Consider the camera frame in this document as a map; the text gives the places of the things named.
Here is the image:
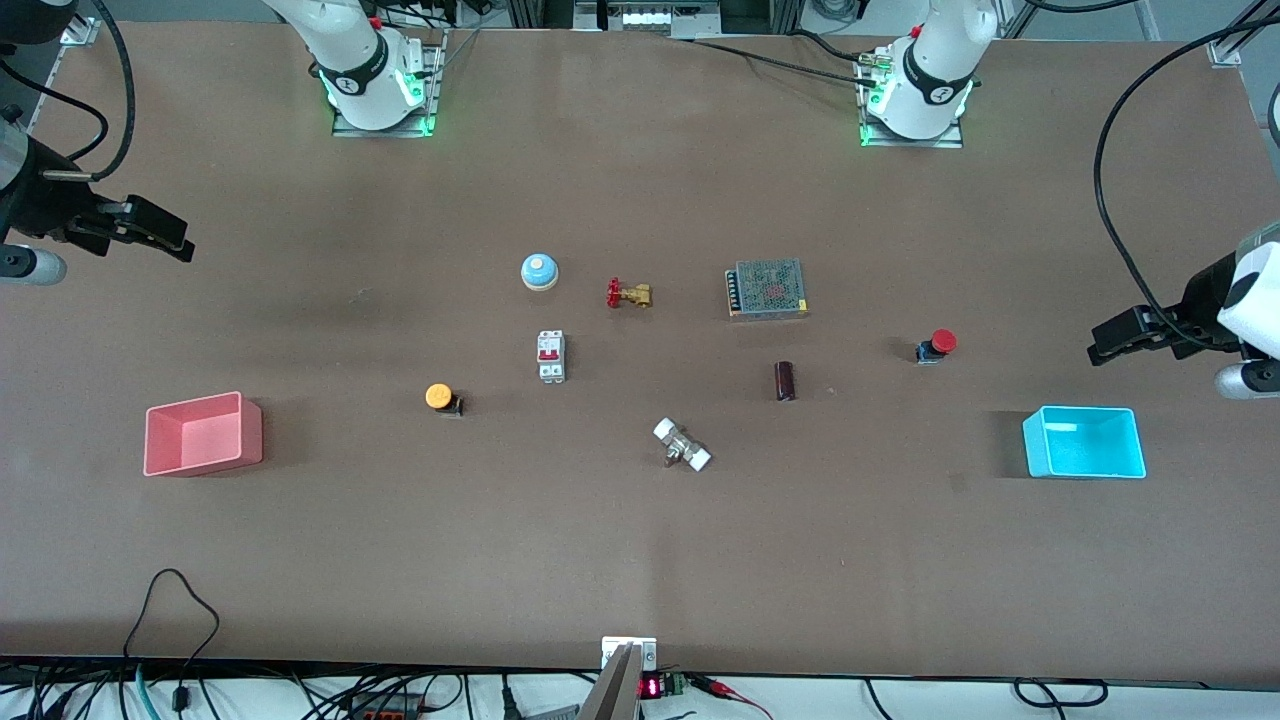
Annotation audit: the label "black cable to arm base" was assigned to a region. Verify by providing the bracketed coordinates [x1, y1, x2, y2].
[688, 35, 883, 87]

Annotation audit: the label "red clip lead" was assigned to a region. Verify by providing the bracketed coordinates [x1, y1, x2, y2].
[690, 675, 777, 720]

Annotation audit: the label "metal mesh power supply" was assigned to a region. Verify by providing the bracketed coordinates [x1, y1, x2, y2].
[725, 258, 811, 321]

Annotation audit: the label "thin black looped cable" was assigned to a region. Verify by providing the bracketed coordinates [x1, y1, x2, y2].
[122, 568, 222, 706]

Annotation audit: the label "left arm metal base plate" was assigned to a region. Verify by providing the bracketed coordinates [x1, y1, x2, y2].
[858, 52, 965, 150]

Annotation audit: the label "cyan plastic bin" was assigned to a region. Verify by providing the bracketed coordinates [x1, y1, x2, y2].
[1021, 405, 1148, 481]

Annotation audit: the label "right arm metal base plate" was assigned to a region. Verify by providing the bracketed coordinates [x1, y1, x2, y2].
[331, 28, 448, 139]

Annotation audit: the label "metal fitting white caps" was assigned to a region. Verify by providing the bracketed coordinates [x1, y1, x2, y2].
[652, 417, 713, 473]

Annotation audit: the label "grey metal camera mount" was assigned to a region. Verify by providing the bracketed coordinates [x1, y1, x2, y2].
[577, 636, 659, 720]

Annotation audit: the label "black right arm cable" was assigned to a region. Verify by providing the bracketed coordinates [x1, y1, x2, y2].
[0, 0, 137, 183]

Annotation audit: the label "silver metal power strip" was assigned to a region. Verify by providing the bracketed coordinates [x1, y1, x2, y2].
[574, 0, 723, 39]

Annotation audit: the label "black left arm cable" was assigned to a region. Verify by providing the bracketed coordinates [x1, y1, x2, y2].
[1091, 0, 1280, 353]

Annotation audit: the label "pink plastic bin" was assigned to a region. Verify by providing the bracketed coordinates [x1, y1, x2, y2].
[143, 391, 264, 478]

